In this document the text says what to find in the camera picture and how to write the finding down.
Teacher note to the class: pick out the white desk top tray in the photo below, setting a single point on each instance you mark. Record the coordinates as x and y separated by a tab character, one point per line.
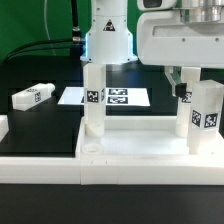
140	137

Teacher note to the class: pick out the fiducial marker sheet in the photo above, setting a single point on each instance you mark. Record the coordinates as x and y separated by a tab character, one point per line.
114	96

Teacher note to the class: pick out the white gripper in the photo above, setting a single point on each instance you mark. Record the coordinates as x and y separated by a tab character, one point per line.
162	39

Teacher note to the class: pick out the white left fence block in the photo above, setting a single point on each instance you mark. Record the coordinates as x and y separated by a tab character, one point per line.
4	128

